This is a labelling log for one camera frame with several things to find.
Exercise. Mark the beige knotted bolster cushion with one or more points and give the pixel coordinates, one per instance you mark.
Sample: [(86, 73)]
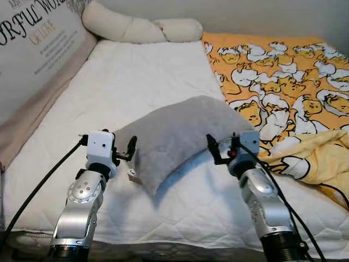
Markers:
[(120, 24)]

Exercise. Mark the orange yellow egg cartoon blanket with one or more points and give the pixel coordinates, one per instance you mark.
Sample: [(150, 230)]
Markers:
[(283, 76)]

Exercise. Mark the grey printed lettering pillow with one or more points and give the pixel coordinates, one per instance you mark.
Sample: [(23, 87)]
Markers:
[(38, 49)]

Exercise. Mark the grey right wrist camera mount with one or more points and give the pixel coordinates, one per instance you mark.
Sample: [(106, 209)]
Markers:
[(250, 143)]

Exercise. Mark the white quilted mattress pad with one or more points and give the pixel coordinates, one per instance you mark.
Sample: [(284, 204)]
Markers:
[(136, 71)]

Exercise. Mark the grey plush pillow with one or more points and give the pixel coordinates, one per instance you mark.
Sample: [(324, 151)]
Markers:
[(180, 136)]

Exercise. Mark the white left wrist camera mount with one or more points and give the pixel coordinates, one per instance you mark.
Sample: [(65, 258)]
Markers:
[(100, 147)]

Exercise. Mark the grey patterned mattress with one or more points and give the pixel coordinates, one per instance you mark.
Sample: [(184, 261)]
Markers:
[(180, 252)]

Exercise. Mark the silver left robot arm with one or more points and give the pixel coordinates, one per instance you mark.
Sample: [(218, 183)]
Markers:
[(76, 213)]

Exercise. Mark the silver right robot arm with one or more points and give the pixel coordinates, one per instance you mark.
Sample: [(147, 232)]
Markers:
[(262, 196)]

